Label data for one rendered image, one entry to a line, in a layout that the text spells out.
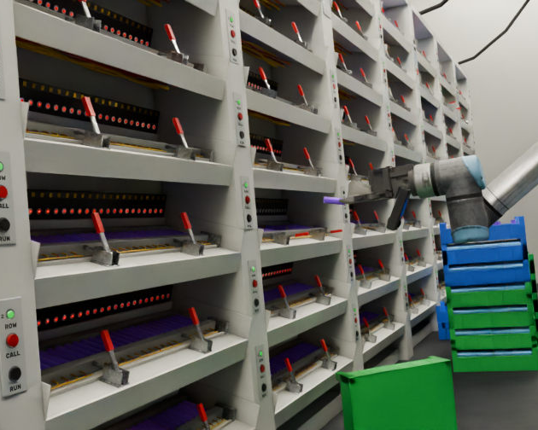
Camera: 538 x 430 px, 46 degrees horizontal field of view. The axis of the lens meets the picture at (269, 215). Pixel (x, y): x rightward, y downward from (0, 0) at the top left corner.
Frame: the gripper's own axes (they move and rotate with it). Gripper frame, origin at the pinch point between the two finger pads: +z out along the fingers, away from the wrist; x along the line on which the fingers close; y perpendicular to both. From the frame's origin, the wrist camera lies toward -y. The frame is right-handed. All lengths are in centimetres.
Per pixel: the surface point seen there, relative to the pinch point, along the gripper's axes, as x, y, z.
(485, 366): -78, -64, -20
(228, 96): 41.8, 25.3, 10.5
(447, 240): -77, -16, -14
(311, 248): -1.1, -11.3, 12.3
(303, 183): -0.2, 7.5, 11.4
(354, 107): -98, 46, 20
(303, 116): -4.6, 27.1, 10.0
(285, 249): 17.3, -10.5, 12.4
